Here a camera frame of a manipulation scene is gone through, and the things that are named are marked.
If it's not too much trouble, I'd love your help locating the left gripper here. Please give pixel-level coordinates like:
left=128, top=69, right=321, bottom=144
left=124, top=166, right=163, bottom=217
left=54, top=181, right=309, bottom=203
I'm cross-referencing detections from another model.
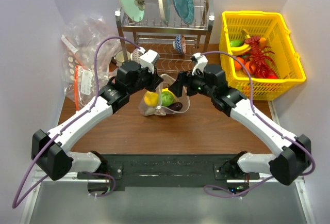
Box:
left=127, top=63, right=163, bottom=95

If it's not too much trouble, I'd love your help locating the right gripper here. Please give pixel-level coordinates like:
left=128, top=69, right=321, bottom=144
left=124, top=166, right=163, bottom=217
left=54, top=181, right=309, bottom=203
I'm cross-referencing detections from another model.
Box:
left=169, top=67, right=216, bottom=98

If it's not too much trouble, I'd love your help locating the yellow toy lemon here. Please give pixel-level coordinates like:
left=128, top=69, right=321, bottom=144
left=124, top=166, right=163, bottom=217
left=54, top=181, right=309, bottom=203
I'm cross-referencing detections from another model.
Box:
left=144, top=91, right=158, bottom=107

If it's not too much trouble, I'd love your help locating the clear zip top bag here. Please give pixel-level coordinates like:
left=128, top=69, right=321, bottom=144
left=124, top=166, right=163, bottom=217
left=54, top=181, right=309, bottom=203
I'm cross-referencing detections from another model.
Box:
left=139, top=74, right=190, bottom=116

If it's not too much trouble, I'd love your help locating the green toy lime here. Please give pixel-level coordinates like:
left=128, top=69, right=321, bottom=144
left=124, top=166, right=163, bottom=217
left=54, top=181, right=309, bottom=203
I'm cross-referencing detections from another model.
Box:
left=161, top=91, right=175, bottom=107

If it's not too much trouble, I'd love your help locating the purple toy eggplant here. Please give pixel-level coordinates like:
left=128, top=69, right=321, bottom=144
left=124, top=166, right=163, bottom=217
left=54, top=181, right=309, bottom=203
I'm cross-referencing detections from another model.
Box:
left=168, top=102, right=183, bottom=111

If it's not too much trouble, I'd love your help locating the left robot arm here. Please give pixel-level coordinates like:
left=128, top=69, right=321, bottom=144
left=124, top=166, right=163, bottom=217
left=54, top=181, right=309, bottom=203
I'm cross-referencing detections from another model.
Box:
left=31, top=60, right=163, bottom=181

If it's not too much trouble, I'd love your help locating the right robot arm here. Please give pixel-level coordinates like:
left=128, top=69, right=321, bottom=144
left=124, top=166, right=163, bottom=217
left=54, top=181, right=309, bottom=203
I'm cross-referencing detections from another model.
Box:
left=169, top=64, right=315, bottom=185

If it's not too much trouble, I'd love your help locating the orange zipper bag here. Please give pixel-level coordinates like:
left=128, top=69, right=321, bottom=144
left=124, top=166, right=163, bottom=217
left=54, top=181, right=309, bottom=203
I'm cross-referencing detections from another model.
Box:
left=64, top=65, right=117, bottom=111

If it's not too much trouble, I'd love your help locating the grey patterned bowl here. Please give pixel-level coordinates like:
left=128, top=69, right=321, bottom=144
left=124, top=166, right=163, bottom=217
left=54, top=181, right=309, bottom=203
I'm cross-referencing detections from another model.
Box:
left=130, top=49, right=143, bottom=63

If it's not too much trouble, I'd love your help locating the cream enamel mug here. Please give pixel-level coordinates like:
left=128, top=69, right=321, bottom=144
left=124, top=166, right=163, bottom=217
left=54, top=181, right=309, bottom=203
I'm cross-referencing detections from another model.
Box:
left=114, top=51, right=125, bottom=67

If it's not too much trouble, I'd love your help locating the metal dish rack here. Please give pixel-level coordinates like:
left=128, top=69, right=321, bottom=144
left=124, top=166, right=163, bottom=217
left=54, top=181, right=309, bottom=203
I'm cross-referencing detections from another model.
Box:
left=114, top=0, right=215, bottom=75

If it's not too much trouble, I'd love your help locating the blue patterned bowl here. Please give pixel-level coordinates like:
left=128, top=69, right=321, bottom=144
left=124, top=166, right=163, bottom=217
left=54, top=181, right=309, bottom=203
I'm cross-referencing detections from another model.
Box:
left=173, top=35, right=186, bottom=54

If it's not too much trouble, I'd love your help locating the orange toy fruit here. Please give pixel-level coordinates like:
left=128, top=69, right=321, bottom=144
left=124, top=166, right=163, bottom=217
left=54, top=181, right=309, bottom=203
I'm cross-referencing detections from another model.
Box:
left=242, top=61, right=256, bottom=75
left=234, top=57, right=245, bottom=71

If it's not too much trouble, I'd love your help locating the yellow toy banana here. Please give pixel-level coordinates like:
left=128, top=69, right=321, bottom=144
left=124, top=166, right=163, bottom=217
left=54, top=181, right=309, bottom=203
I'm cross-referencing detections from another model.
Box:
left=230, top=40, right=251, bottom=56

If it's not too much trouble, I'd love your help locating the green toy fruit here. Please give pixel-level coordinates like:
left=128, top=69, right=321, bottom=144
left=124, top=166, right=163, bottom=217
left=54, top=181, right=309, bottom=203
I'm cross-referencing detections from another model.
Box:
left=230, top=40, right=244, bottom=47

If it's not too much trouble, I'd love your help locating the red toy lobster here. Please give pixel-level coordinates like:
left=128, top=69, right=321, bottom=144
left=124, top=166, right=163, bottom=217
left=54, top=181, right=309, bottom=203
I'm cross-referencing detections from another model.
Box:
left=244, top=36, right=277, bottom=78

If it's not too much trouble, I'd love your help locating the red toy apple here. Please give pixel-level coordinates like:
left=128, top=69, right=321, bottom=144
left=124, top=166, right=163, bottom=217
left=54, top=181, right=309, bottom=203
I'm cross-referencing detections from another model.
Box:
left=266, top=75, right=278, bottom=79

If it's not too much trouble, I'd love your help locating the pile of clear bags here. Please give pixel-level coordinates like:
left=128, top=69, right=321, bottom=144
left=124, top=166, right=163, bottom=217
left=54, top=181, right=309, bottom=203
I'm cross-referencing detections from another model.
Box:
left=61, top=13, right=122, bottom=85

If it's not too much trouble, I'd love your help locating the yellow plastic basket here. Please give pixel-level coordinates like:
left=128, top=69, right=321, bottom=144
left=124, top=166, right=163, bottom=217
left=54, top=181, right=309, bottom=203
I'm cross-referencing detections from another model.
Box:
left=219, top=10, right=306, bottom=101

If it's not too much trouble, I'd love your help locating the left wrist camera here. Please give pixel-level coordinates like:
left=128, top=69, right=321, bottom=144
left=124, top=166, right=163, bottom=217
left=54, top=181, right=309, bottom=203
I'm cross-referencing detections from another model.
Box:
left=140, top=50, right=160, bottom=73

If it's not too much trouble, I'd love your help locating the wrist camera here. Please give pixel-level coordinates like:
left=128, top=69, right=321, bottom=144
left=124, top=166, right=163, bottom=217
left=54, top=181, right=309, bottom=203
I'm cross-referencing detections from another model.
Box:
left=140, top=50, right=160, bottom=73
left=191, top=53, right=208, bottom=75

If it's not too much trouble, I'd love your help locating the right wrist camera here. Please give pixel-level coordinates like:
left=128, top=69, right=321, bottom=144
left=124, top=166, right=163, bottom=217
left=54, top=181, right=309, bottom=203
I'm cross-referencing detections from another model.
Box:
left=191, top=53, right=208, bottom=75

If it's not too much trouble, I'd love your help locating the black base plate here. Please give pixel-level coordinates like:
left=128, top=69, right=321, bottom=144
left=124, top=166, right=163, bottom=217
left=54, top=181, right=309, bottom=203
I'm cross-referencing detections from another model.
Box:
left=76, top=153, right=261, bottom=193

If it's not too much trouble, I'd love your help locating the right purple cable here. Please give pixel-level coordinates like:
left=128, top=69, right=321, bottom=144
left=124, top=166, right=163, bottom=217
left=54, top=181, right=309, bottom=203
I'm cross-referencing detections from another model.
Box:
left=203, top=51, right=316, bottom=199

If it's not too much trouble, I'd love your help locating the purple cable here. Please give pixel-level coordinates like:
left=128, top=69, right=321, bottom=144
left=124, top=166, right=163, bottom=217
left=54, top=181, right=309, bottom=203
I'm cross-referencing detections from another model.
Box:
left=203, top=51, right=316, bottom=199
left=12, top=36, right=145, bottom=209

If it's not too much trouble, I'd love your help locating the aluminium frame rail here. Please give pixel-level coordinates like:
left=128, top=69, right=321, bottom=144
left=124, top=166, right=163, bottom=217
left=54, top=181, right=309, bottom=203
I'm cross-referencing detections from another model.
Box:
left=19, top=128, right=315, bottom=224

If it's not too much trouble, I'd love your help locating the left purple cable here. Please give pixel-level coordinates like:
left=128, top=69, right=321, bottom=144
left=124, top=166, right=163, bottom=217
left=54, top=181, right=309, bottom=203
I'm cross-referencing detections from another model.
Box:
left=12, top=36, right=145, bottom=209

